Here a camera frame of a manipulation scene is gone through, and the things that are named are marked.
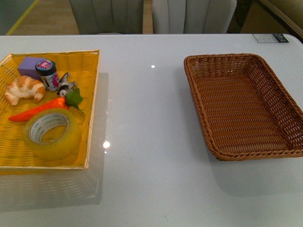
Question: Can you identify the clear packing tape roll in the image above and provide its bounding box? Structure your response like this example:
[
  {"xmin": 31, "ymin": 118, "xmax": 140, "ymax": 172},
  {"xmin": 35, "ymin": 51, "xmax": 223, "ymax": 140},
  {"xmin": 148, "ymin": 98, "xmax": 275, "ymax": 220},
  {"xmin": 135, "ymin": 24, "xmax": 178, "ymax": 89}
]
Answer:
[{"xmin": 22, "ymin": 108, "xmax": 81, "ymax": 161}]

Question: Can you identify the yellow woven basket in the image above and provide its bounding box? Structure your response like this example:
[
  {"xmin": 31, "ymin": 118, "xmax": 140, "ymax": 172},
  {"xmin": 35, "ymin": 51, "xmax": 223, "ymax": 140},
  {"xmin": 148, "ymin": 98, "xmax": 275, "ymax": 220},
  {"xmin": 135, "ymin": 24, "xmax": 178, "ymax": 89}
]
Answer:
[{"xmin": 0, "ymin": 50, "xmax": 101, "ymax": 174}]

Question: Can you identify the brown wicker basket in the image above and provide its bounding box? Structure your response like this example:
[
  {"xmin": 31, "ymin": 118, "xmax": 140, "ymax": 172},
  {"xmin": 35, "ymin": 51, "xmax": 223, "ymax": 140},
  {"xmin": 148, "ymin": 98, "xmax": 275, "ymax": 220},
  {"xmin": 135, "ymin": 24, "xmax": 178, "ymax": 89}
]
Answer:
[{"xmin": 184, "ymin": 53, "xmax": 303, "ymax": 161}]

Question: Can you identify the orange toy carrot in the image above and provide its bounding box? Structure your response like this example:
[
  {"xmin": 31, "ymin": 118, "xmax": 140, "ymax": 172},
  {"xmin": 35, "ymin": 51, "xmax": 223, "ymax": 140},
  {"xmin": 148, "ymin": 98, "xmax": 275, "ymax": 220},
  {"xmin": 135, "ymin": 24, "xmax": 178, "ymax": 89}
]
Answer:
[{"xmin": 8, "ymin": 88, "xmax": 83, "ymax": 122}]

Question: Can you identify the black white toy figurine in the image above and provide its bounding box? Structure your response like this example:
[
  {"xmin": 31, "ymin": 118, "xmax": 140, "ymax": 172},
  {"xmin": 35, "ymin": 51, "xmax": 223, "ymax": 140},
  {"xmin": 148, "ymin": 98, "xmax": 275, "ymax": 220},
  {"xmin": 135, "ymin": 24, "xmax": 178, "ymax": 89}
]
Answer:
[{"xmin": 57, "ymin": 72, "xmax": 78, "ymax": 97}]

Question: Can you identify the right grey armchair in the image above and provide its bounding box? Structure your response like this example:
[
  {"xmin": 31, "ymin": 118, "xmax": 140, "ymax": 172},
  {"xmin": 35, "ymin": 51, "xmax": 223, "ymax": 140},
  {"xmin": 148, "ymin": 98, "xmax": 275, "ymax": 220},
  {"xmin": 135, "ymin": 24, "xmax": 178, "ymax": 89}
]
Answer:
[{"xmin": 152, "ymin": 0, "xmax": 237, "ymax": 34}]

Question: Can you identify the grey armchair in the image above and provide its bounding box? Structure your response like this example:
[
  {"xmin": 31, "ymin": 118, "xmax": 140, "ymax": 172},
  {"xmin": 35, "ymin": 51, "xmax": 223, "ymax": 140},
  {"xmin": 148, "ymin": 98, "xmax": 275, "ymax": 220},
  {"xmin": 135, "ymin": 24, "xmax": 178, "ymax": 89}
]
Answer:
[
  {"xmin": 70, "ymin": 0, "xmax": 144, "ymax": 35},
  {"xmin": 152, "ymin": 0, "xmax": 237, "ymax": 34}
]

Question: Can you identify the left grey armchair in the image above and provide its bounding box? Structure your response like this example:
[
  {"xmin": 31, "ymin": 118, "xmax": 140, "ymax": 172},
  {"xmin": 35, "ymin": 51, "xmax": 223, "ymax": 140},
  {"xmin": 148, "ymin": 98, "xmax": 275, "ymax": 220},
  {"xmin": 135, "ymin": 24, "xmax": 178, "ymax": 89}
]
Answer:
[{"xmin": 70, "ymin": 0, "xmax": 144, "ymax": 35}]

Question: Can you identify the small dark jar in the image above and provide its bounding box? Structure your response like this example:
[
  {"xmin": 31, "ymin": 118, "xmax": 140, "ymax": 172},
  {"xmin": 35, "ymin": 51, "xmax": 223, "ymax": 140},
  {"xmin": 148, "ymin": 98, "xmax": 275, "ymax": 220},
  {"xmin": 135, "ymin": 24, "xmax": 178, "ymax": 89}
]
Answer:
[{"xmin": 35, "ymin": 60, "xmax": 59, "ymax": 91}]

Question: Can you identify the toy croissant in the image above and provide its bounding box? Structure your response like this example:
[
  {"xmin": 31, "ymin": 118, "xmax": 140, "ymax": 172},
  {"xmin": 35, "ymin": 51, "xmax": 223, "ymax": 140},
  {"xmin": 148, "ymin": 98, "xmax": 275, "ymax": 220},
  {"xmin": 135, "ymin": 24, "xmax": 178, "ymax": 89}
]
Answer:
[{"xmin": 4, "ymin": 76, "xmax": 46, "ymax": 105}]

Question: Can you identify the purple foam block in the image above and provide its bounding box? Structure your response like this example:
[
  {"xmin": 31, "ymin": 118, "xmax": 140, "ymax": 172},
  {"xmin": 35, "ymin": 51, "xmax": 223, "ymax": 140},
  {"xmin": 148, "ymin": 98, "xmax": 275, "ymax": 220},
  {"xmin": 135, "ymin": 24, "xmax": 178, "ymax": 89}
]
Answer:
[{"xmin": 17, "ymin": 56, "xmax": 46, "ymax": 81}]

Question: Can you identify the brown sofa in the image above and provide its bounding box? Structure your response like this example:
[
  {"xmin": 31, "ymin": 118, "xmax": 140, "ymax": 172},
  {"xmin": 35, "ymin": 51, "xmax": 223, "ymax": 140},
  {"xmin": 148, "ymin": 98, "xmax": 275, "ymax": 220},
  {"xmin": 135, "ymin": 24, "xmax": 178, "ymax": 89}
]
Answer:
[{"xmin": 241, "ymin": 0, "xmax": 303, "ymax": 41}]

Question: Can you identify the table label sticker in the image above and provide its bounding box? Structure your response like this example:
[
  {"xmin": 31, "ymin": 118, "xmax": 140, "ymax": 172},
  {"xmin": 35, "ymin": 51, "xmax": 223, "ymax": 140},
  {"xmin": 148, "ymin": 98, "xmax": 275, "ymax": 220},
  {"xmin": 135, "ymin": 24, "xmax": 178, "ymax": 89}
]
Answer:
[{"xmin": 252, "ymin": 33, "xmax": 289, "ymax": 43}]

